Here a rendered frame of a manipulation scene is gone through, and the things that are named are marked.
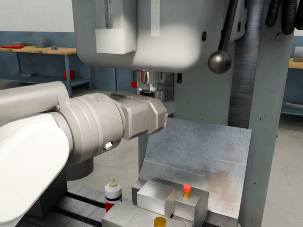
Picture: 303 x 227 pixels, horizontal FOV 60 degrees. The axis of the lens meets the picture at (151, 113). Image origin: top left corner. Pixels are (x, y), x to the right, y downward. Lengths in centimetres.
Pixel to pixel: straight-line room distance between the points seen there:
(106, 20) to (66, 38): 583
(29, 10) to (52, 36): 79
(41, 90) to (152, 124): 17
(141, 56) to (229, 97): 49
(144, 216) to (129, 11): 37
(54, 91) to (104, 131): 8
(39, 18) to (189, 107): 599
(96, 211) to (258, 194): 51
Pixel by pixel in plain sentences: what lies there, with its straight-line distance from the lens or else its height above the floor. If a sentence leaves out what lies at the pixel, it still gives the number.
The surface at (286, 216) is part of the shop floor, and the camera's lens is 235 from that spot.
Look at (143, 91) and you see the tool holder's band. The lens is 45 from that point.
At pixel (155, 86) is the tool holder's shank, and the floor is 127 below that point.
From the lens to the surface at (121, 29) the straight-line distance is 33.
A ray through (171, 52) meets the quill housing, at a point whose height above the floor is 134.
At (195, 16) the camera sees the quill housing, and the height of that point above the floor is 138.
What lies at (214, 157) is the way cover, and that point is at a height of 99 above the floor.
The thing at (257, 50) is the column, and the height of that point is 131.
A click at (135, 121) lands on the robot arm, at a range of 39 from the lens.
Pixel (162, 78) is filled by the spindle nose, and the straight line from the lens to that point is 44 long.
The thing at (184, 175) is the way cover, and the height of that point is 93.
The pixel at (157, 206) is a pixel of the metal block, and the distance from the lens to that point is 53.
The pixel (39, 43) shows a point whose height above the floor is 97.
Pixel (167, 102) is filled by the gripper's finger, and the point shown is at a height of 125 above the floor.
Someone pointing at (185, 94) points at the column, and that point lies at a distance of 84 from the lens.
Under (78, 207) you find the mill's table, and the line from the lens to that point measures 76.
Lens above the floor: 138
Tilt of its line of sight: 19 degrees down
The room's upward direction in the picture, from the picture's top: straight up
